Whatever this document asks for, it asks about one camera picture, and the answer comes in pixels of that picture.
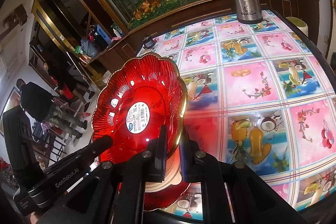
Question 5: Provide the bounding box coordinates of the wooden chair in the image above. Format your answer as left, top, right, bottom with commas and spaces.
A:
32, 121, 67, 167

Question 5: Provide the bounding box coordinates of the red scalloped plate with sticker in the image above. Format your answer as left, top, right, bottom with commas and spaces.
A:
91, 53, 187, 164

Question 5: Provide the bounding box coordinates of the colourful fruit tablecloth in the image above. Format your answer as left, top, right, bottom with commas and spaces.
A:
153, 9, 335, 221

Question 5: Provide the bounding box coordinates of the beige ribbed bowl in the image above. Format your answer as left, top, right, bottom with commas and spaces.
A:
145, 149, 182, 193

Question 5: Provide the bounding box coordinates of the blue container on shelf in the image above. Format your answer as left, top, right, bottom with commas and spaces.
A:
96, 25, 112, 45

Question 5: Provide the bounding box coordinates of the wooden sideboard counter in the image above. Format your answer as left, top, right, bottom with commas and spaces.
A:
92, 0, 319, 69

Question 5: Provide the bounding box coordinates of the green stool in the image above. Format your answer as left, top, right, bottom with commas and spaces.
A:
286, 16, 309, 36

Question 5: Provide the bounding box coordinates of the small black jar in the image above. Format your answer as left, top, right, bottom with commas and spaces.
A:
141, 35, 156, 50

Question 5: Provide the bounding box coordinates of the person in dark clothes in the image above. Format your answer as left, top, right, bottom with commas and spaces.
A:
16, 79, 88, 139

